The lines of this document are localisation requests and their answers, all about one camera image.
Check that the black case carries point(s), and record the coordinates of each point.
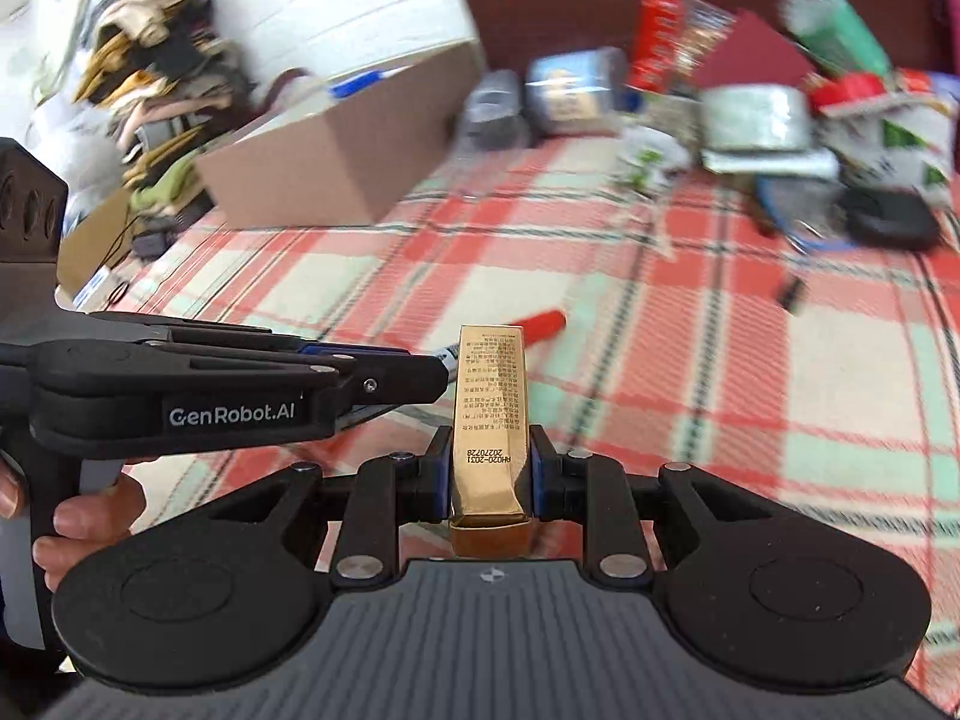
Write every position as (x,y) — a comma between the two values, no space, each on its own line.
(883,219)

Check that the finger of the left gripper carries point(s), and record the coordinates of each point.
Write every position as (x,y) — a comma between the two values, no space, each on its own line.
(317,348)

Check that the patterned green tape roll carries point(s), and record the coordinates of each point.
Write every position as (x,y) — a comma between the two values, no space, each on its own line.
(746,118)

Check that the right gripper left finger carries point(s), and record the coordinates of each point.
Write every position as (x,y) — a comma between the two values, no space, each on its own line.
(382,495)

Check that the clear plastic case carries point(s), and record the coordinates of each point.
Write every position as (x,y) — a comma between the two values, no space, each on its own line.
(492,118)

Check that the red blue toothpaste box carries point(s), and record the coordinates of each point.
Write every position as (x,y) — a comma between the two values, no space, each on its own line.
(934,83)

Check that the person left hand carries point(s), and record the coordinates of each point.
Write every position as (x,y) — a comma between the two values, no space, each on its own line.
(86,524)

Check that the green wet wipes canister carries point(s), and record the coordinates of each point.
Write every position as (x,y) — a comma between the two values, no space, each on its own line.
(835,36)

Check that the grey drawstring pouch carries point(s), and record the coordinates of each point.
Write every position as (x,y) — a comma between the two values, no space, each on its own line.
(659,144)

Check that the gold bar box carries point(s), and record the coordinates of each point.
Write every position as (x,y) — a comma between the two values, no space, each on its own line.
(491,515)

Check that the red tape roll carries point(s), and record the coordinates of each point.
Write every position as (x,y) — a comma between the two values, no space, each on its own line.
(847,89)

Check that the pink thermos bottle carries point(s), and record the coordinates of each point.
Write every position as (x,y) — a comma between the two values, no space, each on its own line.
(947,14)

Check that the left cardboard box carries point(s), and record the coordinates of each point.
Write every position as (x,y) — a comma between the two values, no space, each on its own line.
(326,162)

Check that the christmas tree pouch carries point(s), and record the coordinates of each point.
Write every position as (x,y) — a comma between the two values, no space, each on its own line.
(896,141)

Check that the dark red sandpaper sheet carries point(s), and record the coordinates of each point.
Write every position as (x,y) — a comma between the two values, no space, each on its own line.
(752,53)

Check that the red snack bag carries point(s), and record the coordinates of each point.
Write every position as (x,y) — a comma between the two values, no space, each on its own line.
(672,38)

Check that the blue cotton swab jar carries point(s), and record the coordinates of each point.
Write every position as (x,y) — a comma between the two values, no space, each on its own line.
(577,93)

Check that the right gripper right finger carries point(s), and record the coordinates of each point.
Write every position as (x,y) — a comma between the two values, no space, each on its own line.
(596,493)

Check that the plaid tablecloth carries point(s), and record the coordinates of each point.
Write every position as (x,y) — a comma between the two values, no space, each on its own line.
(674,346)

